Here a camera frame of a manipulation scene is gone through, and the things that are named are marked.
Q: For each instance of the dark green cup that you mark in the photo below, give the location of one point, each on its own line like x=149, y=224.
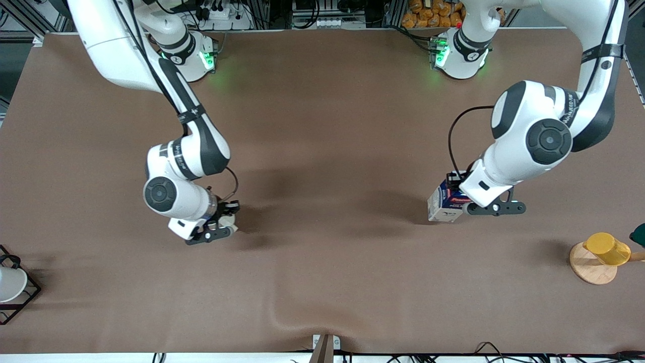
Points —
x=639, y=236

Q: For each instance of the wooden cup stand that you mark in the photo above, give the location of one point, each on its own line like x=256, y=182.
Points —
x=592, y=272

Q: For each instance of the blue milk carton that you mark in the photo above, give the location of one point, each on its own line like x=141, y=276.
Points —
x=443, y=206

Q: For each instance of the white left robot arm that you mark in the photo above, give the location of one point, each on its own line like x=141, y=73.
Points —
x=549, y=101

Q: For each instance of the metal clamp bracket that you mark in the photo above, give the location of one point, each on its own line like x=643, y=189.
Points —
x=326, y=345

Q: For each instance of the long white power strip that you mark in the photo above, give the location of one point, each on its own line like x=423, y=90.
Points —
x=327, y=22

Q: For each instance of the aluminium frame profile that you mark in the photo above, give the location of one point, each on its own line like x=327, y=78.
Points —
x=30, y=17

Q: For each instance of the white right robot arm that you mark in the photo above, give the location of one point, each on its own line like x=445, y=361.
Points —
x=116, y=45

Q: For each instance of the yellow plastic cup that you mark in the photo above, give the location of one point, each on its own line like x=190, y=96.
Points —
x=607, y=249

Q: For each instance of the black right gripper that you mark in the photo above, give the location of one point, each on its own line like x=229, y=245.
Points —
x=223, y=208

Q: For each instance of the white bowl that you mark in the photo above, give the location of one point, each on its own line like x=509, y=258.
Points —
x=11, y=285

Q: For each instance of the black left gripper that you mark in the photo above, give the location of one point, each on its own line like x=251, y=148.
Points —
x=457, y=178

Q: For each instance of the white power strip with plugs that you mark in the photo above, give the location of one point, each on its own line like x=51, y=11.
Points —
x=227, y=17

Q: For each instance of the brown table cloth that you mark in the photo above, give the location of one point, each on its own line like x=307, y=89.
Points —
x=322, y=277

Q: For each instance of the bag of orange items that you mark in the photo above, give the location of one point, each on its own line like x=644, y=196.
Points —
x=428, y=15

